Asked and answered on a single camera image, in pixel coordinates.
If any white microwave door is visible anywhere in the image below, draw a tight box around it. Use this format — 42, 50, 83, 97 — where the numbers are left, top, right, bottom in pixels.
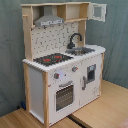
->
92, 3, 107, 22

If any wooden toy kitchen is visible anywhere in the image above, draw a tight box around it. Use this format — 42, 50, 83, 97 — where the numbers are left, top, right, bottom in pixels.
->
22, 2, 105, 128

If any right red stove knob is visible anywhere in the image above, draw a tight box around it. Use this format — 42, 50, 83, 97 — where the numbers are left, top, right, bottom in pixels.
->
72, 66, 78, 72

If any black stove top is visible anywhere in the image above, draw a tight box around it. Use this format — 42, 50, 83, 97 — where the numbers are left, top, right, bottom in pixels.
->
34, 53, 71, 67

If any metal sink basin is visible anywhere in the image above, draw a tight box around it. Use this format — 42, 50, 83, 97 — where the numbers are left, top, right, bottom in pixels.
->
66, 47, 94, 56

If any black toy faucet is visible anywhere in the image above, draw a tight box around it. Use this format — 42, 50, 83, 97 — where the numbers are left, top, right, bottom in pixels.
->
67, 33, 83, 49

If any white fridge door with dispenser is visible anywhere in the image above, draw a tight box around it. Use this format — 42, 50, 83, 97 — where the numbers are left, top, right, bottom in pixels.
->
80, 55, 102, 106

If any oven door with window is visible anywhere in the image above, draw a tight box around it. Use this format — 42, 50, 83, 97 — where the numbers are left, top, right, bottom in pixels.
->
55, 80, 75, 113

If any grey range hood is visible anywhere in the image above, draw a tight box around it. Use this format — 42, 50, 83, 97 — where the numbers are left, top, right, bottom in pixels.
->
35, 5, 64, 27

